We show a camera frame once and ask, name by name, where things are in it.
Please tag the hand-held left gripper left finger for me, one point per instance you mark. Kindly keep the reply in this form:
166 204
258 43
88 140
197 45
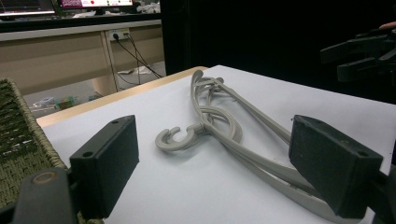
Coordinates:
104 165

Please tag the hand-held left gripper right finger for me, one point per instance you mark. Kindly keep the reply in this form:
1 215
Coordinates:
333 165

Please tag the grey plastic clothes hanger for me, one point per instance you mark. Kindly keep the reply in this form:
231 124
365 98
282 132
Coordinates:
199 128
299 196

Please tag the green woven basket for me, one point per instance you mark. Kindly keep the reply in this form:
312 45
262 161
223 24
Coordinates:
18 140

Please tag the small clutter on floor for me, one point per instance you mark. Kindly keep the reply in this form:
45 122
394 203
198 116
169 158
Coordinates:
59 102

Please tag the black curtain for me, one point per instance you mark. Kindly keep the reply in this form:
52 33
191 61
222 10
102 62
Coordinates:
264 37

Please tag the white paper on floor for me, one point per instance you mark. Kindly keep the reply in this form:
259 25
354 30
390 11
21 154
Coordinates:
137 71

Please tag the beige office desk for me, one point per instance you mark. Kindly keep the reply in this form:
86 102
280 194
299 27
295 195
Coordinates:
53 59

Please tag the white power outlet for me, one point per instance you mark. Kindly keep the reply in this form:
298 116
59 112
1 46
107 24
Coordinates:
118 33

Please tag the computer monitor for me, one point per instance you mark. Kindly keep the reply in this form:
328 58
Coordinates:
93 3
25 6

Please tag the crumpled white paper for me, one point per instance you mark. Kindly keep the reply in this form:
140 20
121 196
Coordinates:
148 7

